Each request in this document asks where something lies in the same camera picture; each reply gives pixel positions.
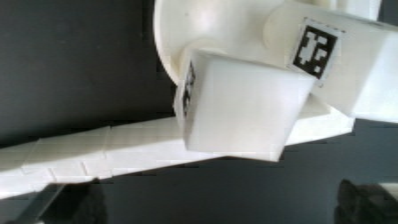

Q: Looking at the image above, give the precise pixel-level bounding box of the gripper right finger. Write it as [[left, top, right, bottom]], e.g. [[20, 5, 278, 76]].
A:
[[335, 179, 398, 224]]

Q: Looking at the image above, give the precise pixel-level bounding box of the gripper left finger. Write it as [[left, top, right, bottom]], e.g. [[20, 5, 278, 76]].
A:
[[0, 179, 109, 224]]

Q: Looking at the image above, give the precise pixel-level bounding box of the white stool leg with tag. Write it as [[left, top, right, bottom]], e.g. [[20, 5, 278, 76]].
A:
[[264, 2, 398, 123]]

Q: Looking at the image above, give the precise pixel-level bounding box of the white round stool seat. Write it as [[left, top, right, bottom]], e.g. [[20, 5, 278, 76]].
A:
[[153, 0, 327, 83]]

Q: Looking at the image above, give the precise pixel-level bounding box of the white L-shaped obstacle frame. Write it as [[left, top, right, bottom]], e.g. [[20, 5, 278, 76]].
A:
[[0, 0, 398, 200]]

